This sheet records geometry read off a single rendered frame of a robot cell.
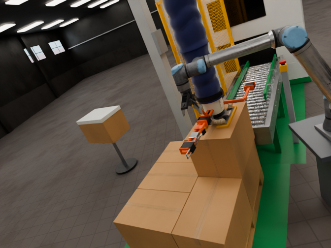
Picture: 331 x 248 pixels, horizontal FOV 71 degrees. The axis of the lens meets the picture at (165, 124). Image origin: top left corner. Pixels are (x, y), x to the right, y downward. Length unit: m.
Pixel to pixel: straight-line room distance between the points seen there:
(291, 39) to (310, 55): 0.15
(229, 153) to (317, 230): 0.95
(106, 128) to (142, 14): 1.57
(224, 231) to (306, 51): 1.21
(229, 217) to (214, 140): 0.56
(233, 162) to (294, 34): 0.99
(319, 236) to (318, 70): 1.32
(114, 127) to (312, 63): 2.57
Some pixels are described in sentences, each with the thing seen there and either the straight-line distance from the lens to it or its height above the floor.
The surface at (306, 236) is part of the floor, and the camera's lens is 2.33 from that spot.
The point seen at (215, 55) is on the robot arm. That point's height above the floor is 1.54.
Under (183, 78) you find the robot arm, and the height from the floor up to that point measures 1.50.
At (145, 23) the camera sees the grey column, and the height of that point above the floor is 1.90.
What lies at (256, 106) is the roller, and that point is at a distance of 3.05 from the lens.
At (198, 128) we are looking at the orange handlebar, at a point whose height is 1.09.
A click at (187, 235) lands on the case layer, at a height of 0.54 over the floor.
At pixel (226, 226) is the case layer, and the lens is 1.74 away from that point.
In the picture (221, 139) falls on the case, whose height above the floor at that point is 0.93.
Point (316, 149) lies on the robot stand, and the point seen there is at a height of 0.75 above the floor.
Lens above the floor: 1.88
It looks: 23 degrees down
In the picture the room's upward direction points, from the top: 23 degrees counter-clockwise
